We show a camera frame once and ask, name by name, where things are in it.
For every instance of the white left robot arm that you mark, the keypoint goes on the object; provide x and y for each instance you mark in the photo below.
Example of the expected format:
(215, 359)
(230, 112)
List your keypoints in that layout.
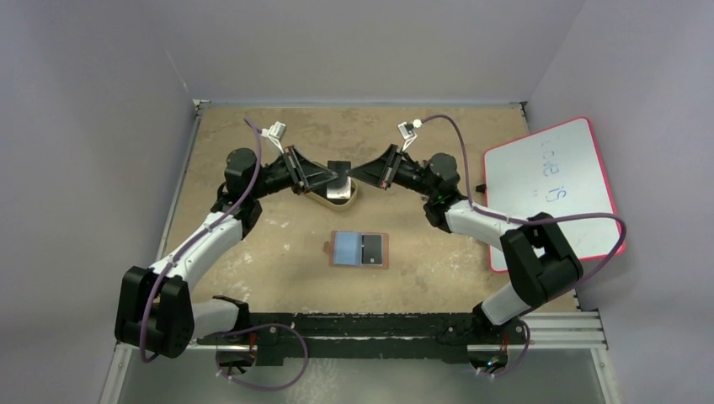
(156, 313)

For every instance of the pink framed whiteboard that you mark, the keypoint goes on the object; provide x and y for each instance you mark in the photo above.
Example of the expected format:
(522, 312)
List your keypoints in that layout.
(558, 170)

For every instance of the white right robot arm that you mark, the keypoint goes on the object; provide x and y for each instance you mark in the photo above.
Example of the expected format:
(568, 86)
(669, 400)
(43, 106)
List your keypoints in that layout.
(540, 261)

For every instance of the beige oval plastic tray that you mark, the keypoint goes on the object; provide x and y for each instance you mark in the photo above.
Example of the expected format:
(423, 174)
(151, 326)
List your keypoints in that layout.
(318, 196)

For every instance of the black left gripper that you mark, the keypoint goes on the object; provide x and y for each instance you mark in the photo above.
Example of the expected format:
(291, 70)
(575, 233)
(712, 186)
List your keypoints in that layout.
(303, 174)

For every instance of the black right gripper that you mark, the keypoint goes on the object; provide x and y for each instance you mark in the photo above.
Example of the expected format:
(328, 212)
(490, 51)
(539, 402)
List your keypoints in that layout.
(392, 167)

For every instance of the aluminium frame rail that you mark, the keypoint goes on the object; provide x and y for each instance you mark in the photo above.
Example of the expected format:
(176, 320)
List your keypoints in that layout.
(576, 329)

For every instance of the pink leather card holder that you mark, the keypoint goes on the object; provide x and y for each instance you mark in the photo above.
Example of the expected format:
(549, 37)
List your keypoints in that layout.
(344, 249)

